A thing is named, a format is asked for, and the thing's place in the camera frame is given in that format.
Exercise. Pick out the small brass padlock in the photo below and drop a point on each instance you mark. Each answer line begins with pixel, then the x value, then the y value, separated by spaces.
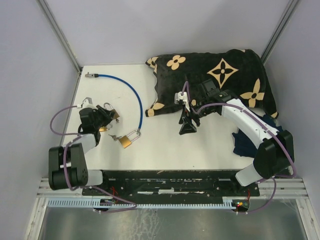
pixel 105 128

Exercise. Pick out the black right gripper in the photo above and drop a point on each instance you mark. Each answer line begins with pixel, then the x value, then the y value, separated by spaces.
pixel 187 127

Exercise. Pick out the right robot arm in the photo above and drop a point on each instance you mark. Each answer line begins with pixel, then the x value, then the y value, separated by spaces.
pixel 275 149

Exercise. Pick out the black floral patterned blanket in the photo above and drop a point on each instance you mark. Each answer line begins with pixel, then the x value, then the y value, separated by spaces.
pixel 239 71

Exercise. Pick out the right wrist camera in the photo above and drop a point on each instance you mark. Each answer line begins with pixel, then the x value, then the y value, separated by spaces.
pixel 183 99

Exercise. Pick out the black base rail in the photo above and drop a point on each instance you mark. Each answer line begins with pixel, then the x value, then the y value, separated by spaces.
pixel 156 185

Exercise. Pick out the brass padlock with key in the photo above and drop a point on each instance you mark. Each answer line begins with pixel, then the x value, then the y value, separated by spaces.
pixel 110 108

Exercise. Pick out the large brass padlock with keys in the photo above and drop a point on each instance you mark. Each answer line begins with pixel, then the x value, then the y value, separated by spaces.
pixel 126 140

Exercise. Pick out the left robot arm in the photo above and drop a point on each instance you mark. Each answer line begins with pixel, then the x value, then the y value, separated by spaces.
pixel 67 166

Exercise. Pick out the dark blue cloth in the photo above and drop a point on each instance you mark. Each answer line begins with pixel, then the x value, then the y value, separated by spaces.
pixel 243 146

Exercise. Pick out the left aluminium frame post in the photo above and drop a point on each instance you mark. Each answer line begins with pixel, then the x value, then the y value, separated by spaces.
pixel 45 8

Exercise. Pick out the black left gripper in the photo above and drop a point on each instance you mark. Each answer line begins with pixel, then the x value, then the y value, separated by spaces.
pixel 108 114

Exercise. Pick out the white slotted cable duct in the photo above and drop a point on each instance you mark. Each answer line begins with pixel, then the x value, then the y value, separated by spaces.
pixel 103 203

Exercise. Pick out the aluminium frame post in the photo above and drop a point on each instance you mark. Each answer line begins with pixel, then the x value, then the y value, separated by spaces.
pixel 45 8
pixel 285 18

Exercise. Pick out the right aluminium frame post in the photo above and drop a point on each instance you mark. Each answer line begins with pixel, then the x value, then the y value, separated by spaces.
pixel 285 18

